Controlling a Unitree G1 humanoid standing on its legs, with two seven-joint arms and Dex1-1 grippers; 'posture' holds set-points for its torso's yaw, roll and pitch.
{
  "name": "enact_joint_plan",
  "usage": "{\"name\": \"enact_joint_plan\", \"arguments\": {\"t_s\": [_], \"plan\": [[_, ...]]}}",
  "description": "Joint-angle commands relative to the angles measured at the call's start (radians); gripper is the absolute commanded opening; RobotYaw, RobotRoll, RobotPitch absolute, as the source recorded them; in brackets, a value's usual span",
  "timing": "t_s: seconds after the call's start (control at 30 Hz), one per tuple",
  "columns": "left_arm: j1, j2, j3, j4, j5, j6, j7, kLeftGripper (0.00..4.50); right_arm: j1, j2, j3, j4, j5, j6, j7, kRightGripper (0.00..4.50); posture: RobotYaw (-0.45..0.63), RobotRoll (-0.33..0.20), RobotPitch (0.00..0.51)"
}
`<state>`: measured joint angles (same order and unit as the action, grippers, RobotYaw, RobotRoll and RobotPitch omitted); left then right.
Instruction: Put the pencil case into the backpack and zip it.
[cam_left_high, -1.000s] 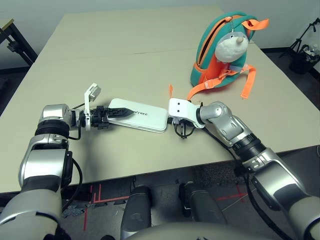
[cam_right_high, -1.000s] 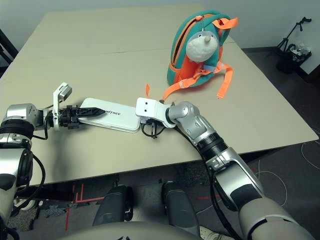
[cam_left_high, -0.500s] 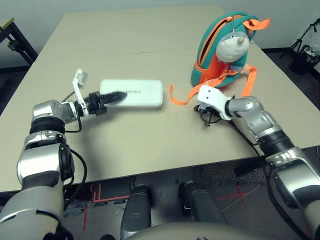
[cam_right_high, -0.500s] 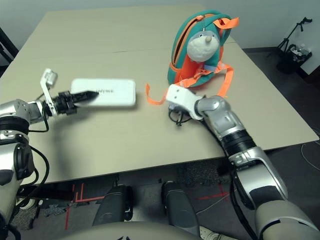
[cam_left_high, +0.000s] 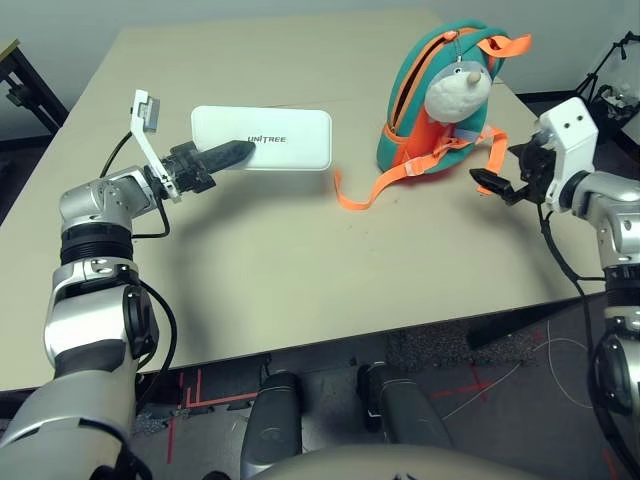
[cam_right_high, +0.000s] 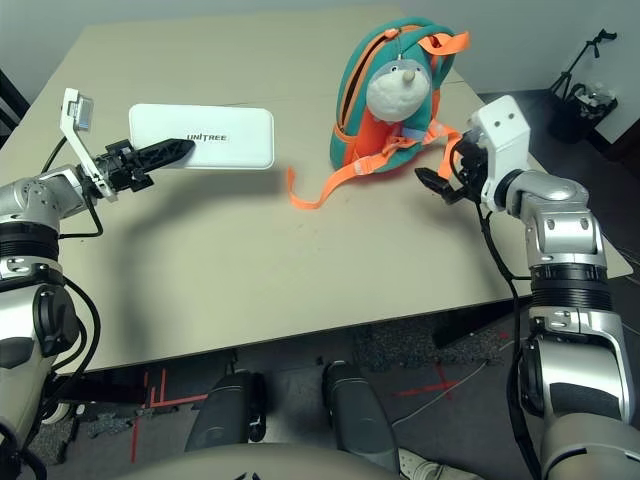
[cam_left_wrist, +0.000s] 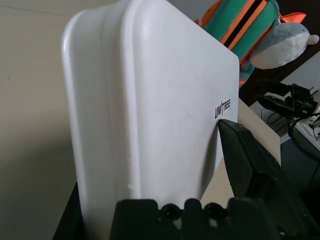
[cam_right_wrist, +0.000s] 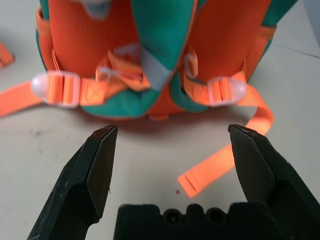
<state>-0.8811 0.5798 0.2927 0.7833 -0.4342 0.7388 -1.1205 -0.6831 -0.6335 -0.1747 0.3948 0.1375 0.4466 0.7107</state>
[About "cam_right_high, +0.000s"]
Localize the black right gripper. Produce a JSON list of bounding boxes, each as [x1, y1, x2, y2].
[[415, 130, 487, 205]]

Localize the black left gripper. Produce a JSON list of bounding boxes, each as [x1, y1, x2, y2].
[[94, 138, 195, 194]]

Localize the white plastic pencil case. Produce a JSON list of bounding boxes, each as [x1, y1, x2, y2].
[[128, 103, 275, 171]]

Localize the teal and orange backpack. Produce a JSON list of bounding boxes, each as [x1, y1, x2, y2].
[[284, 17, 472, 211]]

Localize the white grey plush penguin charm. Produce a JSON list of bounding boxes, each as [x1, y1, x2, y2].
[[367, 57, 434, 124]]

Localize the black trash bin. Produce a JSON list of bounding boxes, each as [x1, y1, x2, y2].
[[549, 83, 619, 144]]

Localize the black table leg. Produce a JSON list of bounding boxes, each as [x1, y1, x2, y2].
[[432, 299, 501, 351]]

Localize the dark speckled floor mat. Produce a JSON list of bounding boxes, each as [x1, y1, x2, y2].
[[352, 304, 506, 374]]

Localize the black tripod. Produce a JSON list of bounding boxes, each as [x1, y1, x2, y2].
[[549, 30, 619, 101]]

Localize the grey right robot leg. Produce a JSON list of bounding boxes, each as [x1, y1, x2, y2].
[[322, 362, 401, 471]]

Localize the grey robot leg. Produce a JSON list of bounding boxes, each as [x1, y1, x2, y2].
[[322, 362, 401, 471], [184, 373, 269, 451]]

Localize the red floor tape lines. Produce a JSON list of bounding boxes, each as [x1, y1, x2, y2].
[[130, 369, 209, 464]]

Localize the grey left robot leg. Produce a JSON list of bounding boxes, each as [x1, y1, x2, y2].
[[184, 373, 269, 451]]

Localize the white sneaker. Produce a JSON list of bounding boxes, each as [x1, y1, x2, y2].
[[398, 449, 481, 480]]

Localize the beige robot torso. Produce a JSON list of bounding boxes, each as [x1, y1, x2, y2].
[[119, 444, 401, 480]]

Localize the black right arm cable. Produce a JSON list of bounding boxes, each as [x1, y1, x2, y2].
[[444, 134, 546, 480]]

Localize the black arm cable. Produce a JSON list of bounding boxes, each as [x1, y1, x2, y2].
[[444, 134, 546, 480], [42, 134, 106, 381]]

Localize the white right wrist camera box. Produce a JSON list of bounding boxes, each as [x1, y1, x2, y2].
[[469, 94, 531, 211]]

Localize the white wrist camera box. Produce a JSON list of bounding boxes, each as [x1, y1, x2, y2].
[[59, 88, 119, 203], [469, 94, 531, 211]]

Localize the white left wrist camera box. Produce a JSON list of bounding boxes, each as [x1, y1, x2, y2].
[[59, 88, 119, 203]]

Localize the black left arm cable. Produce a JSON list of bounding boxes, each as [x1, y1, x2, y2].
[[42, 134, 106, 381]]

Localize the black metal desk frame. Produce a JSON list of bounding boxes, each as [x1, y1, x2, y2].
[[0, 67, 31, 146]]

